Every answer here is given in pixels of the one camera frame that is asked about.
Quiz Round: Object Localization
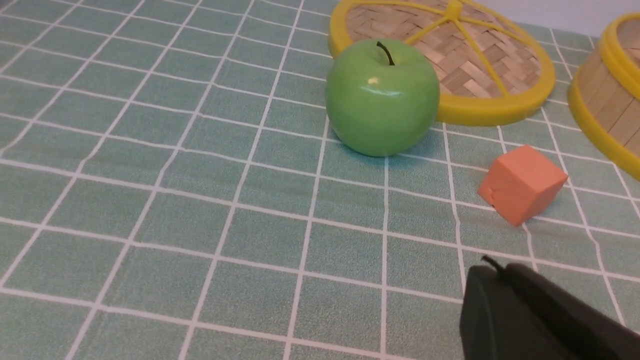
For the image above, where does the orange cube block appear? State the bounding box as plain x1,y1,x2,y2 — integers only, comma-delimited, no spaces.
477,145,569,227

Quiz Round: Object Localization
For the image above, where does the bamboo steamer tray yellow rim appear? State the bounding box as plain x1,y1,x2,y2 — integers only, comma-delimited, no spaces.
567,13,640,179

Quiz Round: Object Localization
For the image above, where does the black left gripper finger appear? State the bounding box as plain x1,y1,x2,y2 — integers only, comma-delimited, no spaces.
459,255,640,360

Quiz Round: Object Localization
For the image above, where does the green apple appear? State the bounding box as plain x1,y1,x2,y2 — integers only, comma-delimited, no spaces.
325,38,441,157

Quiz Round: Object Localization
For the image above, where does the bamboo steamer lid yellow rim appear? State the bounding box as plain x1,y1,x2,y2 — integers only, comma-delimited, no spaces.
327,0,556,126

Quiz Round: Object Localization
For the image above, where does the green checkered tablecloth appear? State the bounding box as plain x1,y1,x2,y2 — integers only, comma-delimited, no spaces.
0,0,639,360

